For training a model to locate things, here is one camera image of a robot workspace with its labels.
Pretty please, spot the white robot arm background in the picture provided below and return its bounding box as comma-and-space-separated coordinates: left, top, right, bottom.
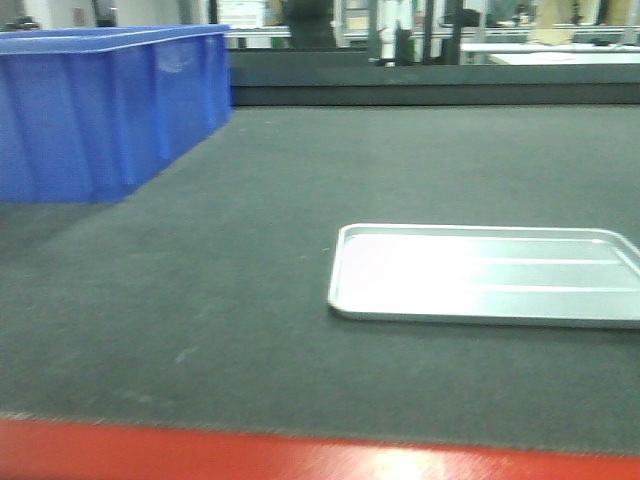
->
373, 0, 413, 67

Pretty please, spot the dark conveyor belt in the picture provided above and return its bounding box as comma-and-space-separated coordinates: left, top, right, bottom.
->
1, 106, 639, 454

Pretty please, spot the blue crate on conveyor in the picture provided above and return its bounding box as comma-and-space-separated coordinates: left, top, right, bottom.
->
1, 24, 232, 203

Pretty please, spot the red conveyor edge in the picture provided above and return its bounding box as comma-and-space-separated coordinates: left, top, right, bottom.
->
1, 413, 639, 479

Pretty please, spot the silver metal tray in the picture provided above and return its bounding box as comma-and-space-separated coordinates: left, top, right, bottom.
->
327, 223, 639, 329

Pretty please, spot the white background table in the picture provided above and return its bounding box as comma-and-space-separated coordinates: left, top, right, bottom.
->
461, 43, 639, 66

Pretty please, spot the black conveyor side rail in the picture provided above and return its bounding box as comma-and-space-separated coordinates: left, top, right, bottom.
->
230, 50, 639, 107

